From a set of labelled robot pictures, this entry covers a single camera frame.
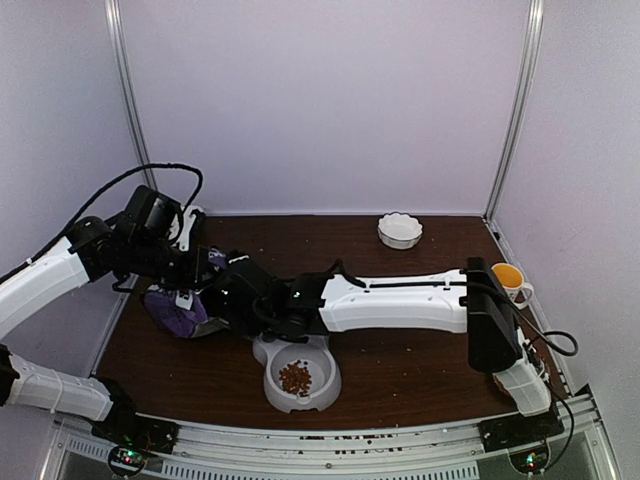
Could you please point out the red floral plate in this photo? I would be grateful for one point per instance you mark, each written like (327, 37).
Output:
(500, 386)

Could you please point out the small white round bowl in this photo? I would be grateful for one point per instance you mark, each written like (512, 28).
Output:
(193, 211)

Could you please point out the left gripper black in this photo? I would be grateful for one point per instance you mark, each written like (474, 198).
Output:
(193, 278)

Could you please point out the patterned mug yellow inside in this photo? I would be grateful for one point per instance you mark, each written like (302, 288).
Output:
(513, 282)

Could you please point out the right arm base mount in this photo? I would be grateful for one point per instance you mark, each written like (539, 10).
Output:
(525, 439)

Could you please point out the kibble in near bowl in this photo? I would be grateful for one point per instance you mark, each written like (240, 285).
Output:
(295, 378)

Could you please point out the grey double pet bowl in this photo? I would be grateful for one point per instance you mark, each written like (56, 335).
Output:
(325, 372)

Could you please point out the white scalloped bowl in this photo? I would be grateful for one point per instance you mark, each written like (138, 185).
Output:
(399, 231)

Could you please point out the aluminium front rail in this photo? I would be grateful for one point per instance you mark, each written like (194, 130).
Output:
(454, 450)

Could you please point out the purple puppy food bag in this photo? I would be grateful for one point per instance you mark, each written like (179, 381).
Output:
(180, 313)

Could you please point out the aluminium frame post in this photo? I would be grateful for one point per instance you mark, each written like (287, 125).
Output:
(529, 59)
(114, 14)

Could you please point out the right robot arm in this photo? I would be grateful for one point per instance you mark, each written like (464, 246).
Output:
(468, 301)

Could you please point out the left aluminium frame post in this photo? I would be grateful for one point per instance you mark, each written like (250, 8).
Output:
(114, 14)

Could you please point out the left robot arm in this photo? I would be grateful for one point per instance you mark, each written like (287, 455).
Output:
(152, 238)

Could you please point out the right aluminium frame post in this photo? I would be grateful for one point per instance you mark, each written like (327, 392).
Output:
(529, 59)

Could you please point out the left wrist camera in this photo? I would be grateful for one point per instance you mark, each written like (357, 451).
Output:
(183, 230)

